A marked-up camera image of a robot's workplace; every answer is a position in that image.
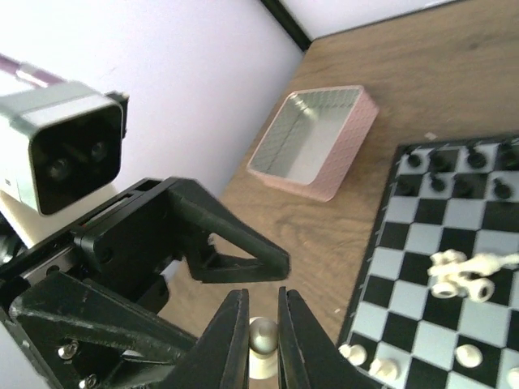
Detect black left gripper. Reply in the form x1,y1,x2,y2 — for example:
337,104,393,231
1,178,290,388

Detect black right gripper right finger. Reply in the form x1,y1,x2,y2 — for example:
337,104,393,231
277,287,376,389

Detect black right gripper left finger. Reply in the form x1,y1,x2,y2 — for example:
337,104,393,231
161,289,249,389

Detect white knight b1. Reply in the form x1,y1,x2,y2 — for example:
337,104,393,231
368,358,400,381

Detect white pawn d2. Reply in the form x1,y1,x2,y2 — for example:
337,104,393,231
454,344,483,369

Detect white rook h1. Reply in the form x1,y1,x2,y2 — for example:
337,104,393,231
249,317,278,380

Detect pile of white chess pieces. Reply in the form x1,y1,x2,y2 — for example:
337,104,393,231
427,249,518,303

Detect row of black chess pieces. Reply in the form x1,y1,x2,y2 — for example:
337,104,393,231
392,137,518,203

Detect black and silver chessboard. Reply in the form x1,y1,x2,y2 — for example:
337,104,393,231
338,135,518,388

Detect pink metal tin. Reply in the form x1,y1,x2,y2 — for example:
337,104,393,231
247,85,379,202

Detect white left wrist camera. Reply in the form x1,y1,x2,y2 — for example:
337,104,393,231
1,81,129,247

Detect black frame post left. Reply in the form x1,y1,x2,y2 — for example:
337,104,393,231
260,0,312,53

